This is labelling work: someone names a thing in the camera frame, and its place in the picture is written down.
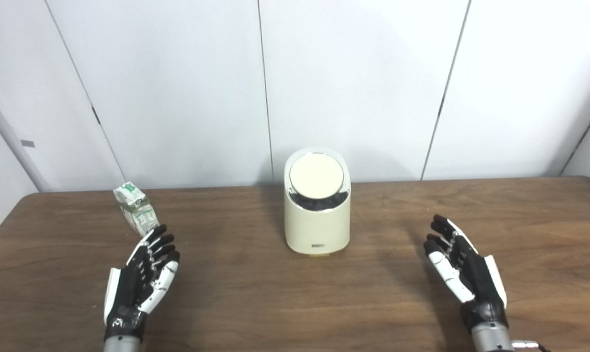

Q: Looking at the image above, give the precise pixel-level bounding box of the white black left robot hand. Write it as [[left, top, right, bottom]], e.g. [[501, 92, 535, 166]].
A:
[[104, 224, 181, 343]]

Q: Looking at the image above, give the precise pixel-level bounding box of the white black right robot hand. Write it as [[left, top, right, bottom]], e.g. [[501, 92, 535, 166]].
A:
[[424, 214, 510, 333]]

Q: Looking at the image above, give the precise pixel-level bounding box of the green white milk carton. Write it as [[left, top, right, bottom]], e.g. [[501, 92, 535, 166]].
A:
[[113, 182, 159, 236]]

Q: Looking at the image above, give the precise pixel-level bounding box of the cream-colored round bin lid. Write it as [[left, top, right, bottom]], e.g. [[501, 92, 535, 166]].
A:
[[289, 153, 345, 199]]

